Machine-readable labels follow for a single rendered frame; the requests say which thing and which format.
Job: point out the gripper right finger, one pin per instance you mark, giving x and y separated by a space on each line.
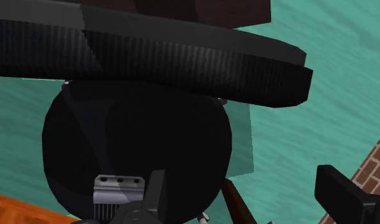
341 192

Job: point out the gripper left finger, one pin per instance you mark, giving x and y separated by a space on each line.
154 192

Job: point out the silver ribbed metal block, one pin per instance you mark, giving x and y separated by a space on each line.
115 194

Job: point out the black round object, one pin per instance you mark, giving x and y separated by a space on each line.
164 133

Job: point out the brown wooden bar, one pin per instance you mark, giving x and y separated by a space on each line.
237 206

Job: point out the orange wooden table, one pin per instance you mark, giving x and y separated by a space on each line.
12 212

